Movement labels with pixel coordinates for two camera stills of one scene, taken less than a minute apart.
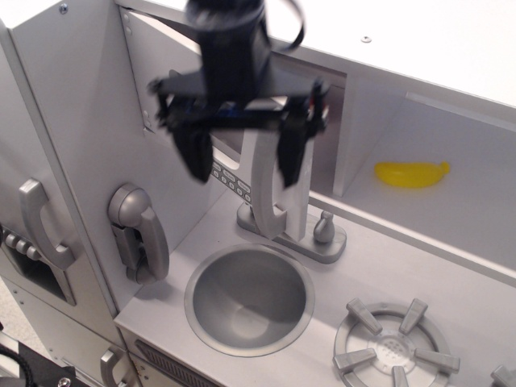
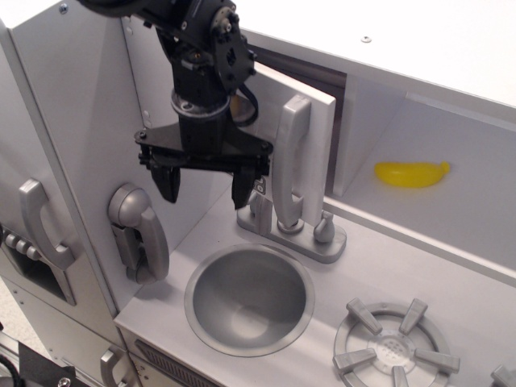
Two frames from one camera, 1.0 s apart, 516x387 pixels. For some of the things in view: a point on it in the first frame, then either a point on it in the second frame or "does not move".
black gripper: x=236 y=86 → x=205 y=138
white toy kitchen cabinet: x=390 y=263 does not move
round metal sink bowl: x=248 y=300 does not move
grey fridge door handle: x=33 y=196 does not move
